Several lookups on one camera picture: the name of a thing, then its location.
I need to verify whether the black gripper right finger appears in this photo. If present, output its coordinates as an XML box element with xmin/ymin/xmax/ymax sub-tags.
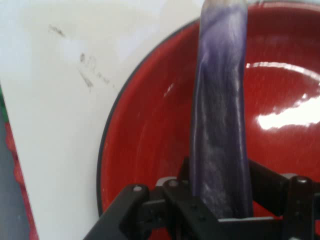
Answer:
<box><xmin>248</xmin><ymin>159</ymin><xmax>320</xmax><ymax>240</ymax></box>

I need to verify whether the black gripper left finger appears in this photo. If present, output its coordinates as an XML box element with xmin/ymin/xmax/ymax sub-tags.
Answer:
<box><xmin>83</xmin><ymin>156</ymin><xmax>218</xmax><ymax>240</ymax></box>

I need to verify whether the purple toy eggplant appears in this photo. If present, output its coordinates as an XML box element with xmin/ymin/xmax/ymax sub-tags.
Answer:
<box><xmin>188</xmin><ymin>0</ymin><xmax>255</xmax><ymax>220</ymax></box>

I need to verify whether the red plate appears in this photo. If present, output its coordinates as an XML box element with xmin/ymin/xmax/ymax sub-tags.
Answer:
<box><xmin>96</xmin><ymin>1</ymin><xmax>320</xmax><ymax>240</ymax></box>

